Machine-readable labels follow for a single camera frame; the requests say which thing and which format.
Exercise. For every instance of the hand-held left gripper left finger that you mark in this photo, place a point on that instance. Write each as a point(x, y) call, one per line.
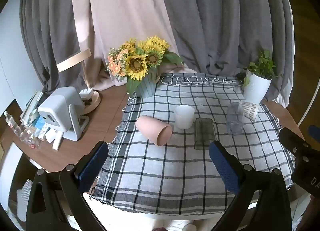
point(93, 163)

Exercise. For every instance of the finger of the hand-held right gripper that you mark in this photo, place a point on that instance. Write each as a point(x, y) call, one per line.
point(291, 139)

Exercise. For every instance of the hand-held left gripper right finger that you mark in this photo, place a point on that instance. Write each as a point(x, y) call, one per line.
point(226, 168)

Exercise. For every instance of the smoky grey glass cup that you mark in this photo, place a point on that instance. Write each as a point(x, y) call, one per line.
point(204, 134)

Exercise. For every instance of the patterned paper cup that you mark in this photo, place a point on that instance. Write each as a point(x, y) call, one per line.
point(250, 110)

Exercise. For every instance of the clear plastic cup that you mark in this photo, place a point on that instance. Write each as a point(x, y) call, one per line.
point(235, 118)

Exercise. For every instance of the white cup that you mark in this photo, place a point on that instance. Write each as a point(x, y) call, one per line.
point(184, 116)

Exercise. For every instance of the pink cup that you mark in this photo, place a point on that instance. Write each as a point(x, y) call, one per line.
point(154, 130)

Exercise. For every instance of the checked tablecloth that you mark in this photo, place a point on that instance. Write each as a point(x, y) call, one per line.
point(190, 161)

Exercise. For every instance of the white projector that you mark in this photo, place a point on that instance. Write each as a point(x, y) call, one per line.
point(61, 111)

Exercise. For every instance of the white plant pot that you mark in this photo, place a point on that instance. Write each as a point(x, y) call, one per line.
point(256, 87)

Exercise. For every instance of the stack of books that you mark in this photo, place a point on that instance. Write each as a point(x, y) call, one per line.
point(32, 111)

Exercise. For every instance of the green potted plant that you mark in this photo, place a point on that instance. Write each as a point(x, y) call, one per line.
point(262, 64)

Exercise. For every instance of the clear plastic bottle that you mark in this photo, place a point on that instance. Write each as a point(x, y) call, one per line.
point(16, 127)

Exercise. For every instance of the white desk lamp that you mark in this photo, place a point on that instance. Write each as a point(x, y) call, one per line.
point(77, 71)

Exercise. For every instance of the blue ribbed vase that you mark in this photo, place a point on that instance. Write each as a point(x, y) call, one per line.
point(147, 84)

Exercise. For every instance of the sunflower bouquet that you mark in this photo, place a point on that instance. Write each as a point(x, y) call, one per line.
point(140, 62)

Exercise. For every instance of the grey curtain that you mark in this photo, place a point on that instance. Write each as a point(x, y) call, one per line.
point(225, 21)

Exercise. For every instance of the pink curtain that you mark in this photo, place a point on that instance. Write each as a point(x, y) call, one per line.
point(122, 21)

